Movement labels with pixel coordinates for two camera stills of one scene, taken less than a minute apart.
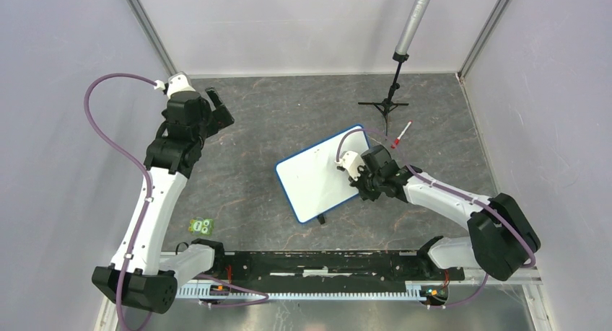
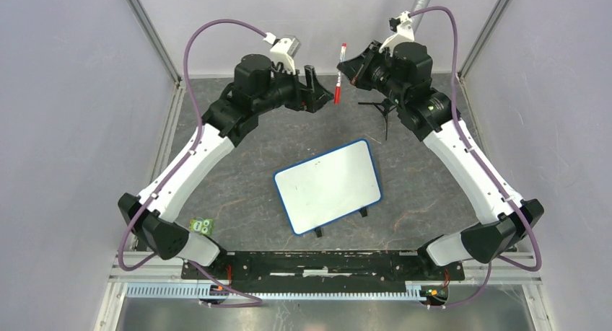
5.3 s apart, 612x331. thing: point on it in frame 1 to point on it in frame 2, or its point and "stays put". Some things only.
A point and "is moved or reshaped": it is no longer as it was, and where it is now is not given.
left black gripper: [221, 118] to [315, 97]
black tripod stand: [385, 107] stays put
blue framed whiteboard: [314, 185] is moved or reshaped
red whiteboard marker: [401, 134] to [337, 98]
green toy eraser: [201, 226] stays put
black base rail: [333, 267] stays put
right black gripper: [371, 196] to [354, 66]
